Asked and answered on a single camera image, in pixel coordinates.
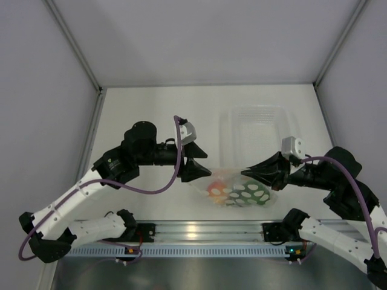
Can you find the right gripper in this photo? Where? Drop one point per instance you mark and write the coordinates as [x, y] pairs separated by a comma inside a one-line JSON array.
[[271, 171]]

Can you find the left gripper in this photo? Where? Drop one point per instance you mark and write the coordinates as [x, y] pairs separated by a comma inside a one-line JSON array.
[[191, 170]]

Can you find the clear zip top bag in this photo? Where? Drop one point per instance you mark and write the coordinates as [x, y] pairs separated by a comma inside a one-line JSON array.
[[227, 176]]

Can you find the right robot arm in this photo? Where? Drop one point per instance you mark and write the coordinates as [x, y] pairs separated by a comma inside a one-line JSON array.
[[350, 199]]

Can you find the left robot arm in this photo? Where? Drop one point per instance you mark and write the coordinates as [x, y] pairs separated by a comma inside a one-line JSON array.
[[114, 169]]

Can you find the clear plastic basket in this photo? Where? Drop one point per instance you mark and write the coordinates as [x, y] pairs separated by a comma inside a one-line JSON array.
[[250, 134]]

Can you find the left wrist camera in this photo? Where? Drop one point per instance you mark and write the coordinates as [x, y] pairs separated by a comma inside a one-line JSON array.
[[187, 132]]

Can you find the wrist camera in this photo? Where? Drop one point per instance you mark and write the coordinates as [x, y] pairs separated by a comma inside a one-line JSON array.
[[293, 147], [187, 132]]

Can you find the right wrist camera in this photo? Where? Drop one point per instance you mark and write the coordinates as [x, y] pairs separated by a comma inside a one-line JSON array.
[[293, 147]]

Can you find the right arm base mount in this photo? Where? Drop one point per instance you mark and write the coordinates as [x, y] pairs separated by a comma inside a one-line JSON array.
[[277, 233]]

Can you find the aluminium mounting rail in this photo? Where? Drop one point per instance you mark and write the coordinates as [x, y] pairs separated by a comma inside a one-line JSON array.
[[205, 231]]

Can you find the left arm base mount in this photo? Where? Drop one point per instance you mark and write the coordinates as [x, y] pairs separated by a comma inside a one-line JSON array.
[[144, 233]]

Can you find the slotted cable duct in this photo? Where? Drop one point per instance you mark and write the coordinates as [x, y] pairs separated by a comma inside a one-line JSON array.
[[152, 250]]

